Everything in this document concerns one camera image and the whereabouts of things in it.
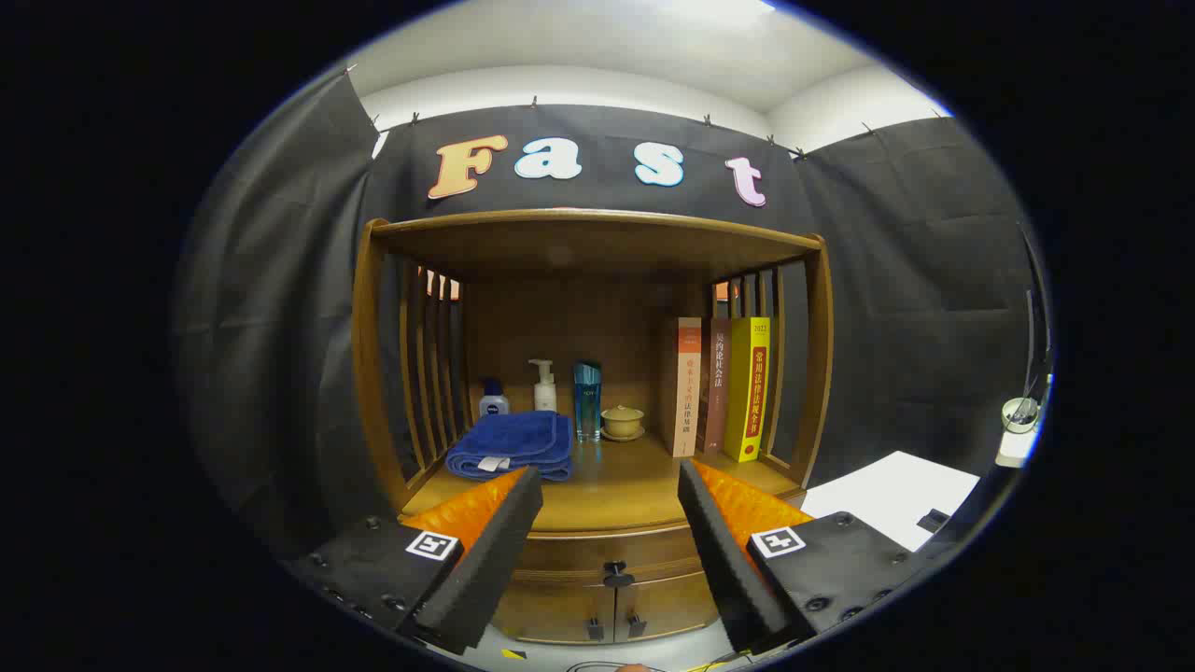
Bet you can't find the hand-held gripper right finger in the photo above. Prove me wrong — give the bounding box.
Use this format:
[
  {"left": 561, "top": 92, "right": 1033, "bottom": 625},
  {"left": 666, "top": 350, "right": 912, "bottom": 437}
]
[{"left": 677, "top": 457, "right": 925, "bottom": 656}]

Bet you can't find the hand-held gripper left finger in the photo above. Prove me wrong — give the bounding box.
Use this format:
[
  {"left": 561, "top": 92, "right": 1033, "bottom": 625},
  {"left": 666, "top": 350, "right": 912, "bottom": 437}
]
[{"left": 285, "top": 465, "right": 545, "bottom": 656}]

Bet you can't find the wooden drawer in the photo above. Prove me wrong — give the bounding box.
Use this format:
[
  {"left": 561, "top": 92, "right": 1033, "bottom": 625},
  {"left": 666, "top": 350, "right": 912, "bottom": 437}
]
[{"left": 510, "top": 525, "right": 706, "bottom": 589}]

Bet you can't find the wooden cabinet door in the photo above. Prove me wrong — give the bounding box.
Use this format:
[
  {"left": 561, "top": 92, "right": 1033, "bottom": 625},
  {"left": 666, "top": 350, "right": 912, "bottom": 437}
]
[
  {"left": 613, "top": 571, "right": 720, "bottom": 643},
  {"left": 492, "top": 583, "right": 617, "bottom": 645}
]

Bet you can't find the wooden countertop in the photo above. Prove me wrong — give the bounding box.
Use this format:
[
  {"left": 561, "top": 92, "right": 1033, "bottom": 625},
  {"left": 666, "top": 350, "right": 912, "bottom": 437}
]
[{"left": 401, "top": 434, "right": 806, "bottom": 533}]

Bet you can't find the wooden cabinet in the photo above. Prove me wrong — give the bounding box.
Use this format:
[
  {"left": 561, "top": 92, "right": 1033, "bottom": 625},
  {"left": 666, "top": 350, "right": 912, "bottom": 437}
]
[{"left": 351, "top": 207, "right": 835, "bottom": 647}]

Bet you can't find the blue folded towel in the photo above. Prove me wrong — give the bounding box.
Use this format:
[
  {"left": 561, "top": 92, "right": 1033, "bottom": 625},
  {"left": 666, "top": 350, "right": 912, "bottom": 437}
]
[{"left": 445, "top": 411, "right": 574, "bottom": 483}]

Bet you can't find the brown book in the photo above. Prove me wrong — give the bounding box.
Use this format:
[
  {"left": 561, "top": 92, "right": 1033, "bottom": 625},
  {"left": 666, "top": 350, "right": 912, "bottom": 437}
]
[{"left": 696, "top": 318, "right": 732, "bottom": 455}]

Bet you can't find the yellow book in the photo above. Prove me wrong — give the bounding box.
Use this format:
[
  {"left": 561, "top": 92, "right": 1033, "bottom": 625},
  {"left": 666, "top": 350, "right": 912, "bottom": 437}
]
[{"left": 724, "top": 316, "right": 772, "bottom": 464}]

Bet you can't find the beige orange book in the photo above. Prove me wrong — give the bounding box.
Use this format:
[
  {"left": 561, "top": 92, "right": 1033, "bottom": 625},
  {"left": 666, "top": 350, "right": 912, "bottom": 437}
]
[{"left": 660, "top": 317, "right": 703, "bottom": 458}]

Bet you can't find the beige lidded teacup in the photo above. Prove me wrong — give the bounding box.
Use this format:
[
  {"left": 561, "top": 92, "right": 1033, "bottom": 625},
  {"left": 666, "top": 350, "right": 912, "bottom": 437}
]
[{"left": 600, "top": 405, "right": 646, "bottom": 442}]

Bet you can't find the white pump bottle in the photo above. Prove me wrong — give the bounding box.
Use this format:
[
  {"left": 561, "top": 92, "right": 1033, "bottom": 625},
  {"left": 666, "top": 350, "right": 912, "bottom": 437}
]
[{"left": 527, "top": 359, "right": 558, "bottom": 413}]

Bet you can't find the blue glass bottle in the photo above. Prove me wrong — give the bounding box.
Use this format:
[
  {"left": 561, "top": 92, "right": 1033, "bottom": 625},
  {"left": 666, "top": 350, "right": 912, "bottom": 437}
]
[{"left": 573, "top": 362, "right": 603, "bottom": 443}]

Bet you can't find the black backdrop cloth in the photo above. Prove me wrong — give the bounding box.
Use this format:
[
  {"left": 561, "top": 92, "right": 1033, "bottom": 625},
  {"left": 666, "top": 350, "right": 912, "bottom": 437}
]
[{"left": 173, "top": 70, "right": 1051, "bottom": 561}]

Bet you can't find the white device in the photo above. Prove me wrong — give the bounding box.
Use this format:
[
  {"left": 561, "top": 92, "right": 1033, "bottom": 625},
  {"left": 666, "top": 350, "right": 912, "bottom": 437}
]
[{"left": 994, "top": 373, "right": 1054, "bottom": 468}]

